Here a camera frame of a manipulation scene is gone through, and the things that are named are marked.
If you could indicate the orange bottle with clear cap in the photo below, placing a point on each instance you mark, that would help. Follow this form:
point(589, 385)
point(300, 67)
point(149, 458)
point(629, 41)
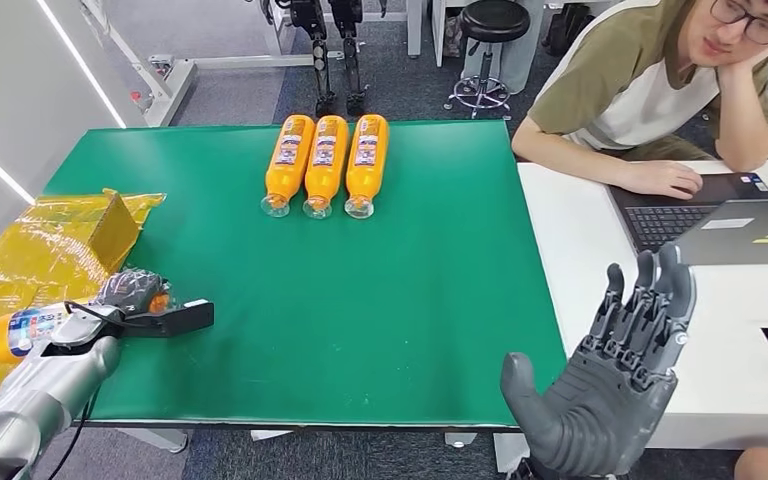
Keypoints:
point(23, 331)
point(365, 166)
point(326, 167)
point(288, 166)

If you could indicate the dark grey laptop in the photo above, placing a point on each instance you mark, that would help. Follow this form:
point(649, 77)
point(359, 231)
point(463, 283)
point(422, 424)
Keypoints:
point(662, 222)

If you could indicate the black robot leg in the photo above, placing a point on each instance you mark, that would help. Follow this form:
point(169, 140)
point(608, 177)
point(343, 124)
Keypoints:
point(321, 66)
point(353, 66)

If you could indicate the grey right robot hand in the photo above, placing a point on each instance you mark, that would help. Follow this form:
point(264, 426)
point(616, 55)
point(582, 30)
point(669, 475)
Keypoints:
point(602, 411)

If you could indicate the black round stool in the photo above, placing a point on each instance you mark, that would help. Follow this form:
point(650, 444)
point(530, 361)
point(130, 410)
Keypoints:
point(493, 20)

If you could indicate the person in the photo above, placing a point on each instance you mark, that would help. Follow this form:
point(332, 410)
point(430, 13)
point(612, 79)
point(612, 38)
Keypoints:
point(622, 86)

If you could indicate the person's eyeglasses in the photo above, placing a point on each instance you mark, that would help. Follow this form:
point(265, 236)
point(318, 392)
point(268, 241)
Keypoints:
point(745, 20)

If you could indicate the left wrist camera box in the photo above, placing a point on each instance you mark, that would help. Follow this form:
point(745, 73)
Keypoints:
point(178, 318)

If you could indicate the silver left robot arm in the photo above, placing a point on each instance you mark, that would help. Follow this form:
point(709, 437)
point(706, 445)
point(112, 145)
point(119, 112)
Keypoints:
point(46, 391)

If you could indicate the white desk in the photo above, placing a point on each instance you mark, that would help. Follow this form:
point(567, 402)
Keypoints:
point(576, 265)

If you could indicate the white metal support frame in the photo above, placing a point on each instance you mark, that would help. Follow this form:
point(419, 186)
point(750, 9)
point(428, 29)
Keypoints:
point(168, 76)

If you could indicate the yellow film wrapped cardboard box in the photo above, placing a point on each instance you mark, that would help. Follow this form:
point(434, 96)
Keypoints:
point(53, 252)

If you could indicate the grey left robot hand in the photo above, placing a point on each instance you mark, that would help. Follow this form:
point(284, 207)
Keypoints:
point(131, 290)

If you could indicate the black backpack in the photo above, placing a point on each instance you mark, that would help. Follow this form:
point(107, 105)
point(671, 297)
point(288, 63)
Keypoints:
point(566, 30)

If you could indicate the green table mat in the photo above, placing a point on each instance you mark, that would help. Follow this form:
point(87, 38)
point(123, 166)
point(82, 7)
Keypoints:
point(390, 298)

